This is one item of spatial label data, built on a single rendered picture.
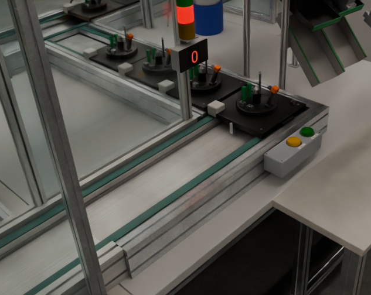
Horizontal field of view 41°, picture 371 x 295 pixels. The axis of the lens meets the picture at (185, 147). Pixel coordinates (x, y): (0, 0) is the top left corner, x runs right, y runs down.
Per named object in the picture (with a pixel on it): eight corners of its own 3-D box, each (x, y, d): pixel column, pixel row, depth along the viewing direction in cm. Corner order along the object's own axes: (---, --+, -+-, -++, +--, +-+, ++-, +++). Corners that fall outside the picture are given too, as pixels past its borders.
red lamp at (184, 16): (197, 20, 148) (196, 3, 146) (186, 25, 146) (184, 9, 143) (186, 16, 151) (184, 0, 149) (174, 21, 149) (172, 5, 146)
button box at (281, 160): (321, 147, 161) (322, 131, 157) (281, 178, 149) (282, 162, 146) (302, 140, 165) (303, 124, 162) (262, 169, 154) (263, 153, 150)
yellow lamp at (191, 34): (198, 35, 151) (197, 20, 148) (187, 41, 149) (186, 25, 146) (187, 32, 154) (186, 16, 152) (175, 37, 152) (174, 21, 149)
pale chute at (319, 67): (337, 76, 181) (345, 71, 177) (312, 87, 176) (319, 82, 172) (301, 9, 184) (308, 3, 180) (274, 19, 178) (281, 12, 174)
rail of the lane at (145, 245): (326, 130, 176) (329, 103, 169) (132, 279, 127) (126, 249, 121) (313, 125, 179) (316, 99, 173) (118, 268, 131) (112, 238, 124)
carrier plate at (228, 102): (306, 109, 171) (306, 103, 170) (262, 139, 158) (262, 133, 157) (251, 88, 186) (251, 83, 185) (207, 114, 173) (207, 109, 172)
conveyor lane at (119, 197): (303, 130, 177) (305, 106, 171) (116, 266, 131) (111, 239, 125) (242, 105, 194) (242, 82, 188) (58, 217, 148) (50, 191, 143)
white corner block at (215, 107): (225, 113, 173) (225, 103, 170) (216, 119, 170) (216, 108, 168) (215, 109, 176) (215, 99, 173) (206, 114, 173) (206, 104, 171)
